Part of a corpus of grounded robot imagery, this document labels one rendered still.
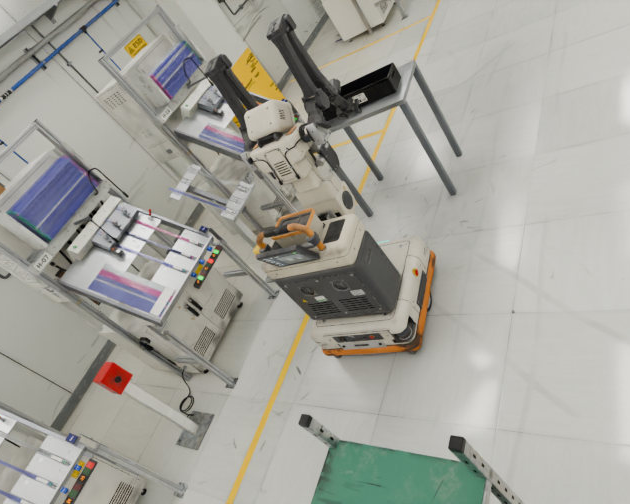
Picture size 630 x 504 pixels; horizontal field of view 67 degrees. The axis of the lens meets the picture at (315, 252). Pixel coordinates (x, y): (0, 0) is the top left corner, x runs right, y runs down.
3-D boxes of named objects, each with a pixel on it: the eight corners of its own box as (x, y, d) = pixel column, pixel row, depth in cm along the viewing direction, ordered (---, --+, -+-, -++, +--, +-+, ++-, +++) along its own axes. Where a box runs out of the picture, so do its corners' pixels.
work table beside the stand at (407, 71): (456, 194, 322) (402, 99, 278) (367, 217, 364) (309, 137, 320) (462, 152, 349) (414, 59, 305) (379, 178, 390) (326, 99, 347)
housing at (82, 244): (126, 211, 337) (121, 198, 325) (84, 265, 311) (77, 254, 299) (115, 207, 338) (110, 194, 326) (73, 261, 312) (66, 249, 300)
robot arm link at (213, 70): (196, 69, 237) (210, 61, 231) (210, 59, 246) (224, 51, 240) (247, 145, 256) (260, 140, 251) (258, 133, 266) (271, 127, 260)
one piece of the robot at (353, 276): (406, 328, 249) (319, 222, 203) (323, 335, 281) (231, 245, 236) (416, 277, 269) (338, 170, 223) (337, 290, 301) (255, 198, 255)
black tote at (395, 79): (321, 123, 323) (312, 110, 317) (328, 109, 333) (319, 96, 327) (396, 92, 289) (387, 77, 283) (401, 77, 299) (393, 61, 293)
